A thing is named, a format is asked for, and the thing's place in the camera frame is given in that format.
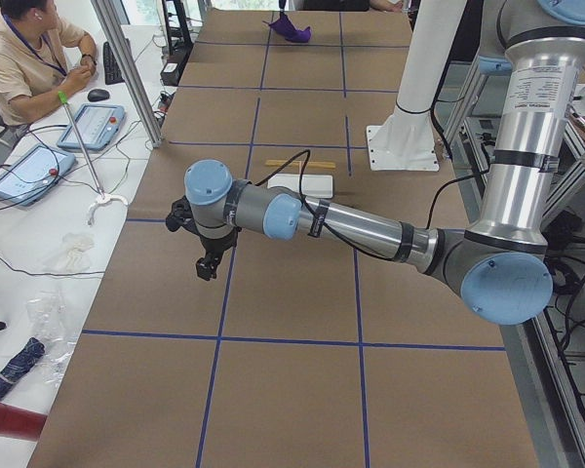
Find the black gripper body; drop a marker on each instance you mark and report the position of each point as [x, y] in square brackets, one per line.
[216, 244]

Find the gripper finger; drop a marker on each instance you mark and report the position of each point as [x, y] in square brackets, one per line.
[203, 269]
[214, 263]

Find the purple towel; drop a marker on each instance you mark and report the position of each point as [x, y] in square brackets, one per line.
[284, 27]

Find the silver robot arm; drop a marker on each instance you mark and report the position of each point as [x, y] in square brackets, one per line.
[496, 265]

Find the white rack base tray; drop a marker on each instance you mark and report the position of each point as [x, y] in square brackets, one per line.
[317, 186]

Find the wooden rack rod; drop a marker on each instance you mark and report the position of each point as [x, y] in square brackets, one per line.
[311, 164]

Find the clear plastic bag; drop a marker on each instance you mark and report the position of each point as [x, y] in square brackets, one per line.
[51, 326]

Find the blue teach pendant far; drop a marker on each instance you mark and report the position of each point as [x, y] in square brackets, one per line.
[99, 123]

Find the blue teach pendant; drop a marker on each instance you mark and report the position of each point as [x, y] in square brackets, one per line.
[99, 123]
[34, 174]

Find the black computer mouse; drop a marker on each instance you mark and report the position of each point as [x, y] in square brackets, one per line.
[97, 95]

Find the blue teach pendant near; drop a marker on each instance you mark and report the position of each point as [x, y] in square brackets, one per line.
[34, 174]

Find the black keyboard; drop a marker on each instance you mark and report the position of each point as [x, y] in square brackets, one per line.
[111, 70]

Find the red cylinder tube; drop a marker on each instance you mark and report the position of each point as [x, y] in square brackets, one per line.
[21, 424]

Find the seated person beige shirt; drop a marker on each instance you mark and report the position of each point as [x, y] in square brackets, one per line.
[41, 56]

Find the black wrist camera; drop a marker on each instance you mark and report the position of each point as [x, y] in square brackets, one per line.
[181, 216]

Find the aluminium frame post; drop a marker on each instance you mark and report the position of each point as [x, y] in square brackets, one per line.
[111, 26]

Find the white camera mast stand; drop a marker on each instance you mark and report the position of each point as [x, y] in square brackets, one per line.
[405, 141]

